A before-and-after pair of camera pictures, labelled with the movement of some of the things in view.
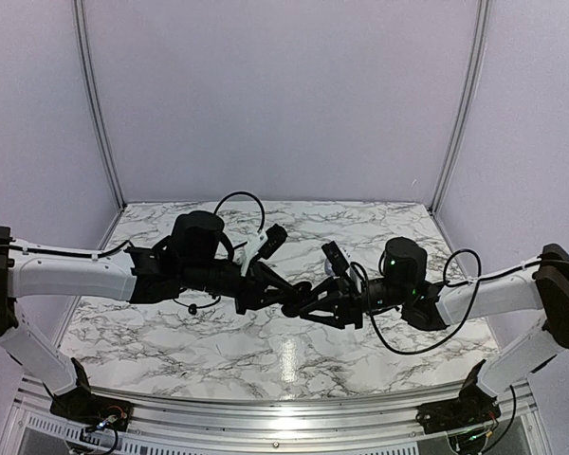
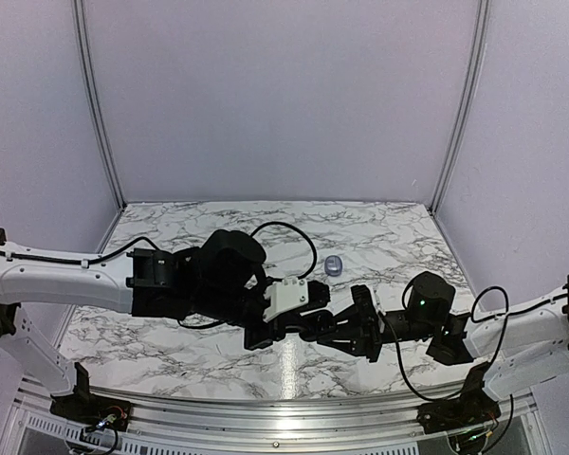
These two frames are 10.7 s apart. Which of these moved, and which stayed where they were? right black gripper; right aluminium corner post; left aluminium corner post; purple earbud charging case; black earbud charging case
Moved: black earbud charging case; right black gripper
Stayed: purple earbud charging case; right aluminium corner post; left aluminium corner post
